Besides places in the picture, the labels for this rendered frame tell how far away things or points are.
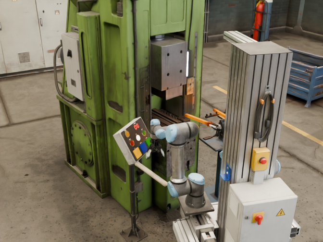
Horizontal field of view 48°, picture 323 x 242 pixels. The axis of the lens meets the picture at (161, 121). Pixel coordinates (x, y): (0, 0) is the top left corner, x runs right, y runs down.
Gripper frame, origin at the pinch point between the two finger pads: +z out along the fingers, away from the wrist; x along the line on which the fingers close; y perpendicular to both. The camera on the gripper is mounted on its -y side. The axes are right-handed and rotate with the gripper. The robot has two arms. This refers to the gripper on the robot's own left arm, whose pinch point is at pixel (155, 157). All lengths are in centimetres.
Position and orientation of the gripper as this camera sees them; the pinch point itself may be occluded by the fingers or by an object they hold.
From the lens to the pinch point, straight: 308.0
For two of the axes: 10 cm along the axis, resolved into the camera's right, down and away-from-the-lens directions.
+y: 2.2, 4.3, -8.8
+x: 9.8, -1.0, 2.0
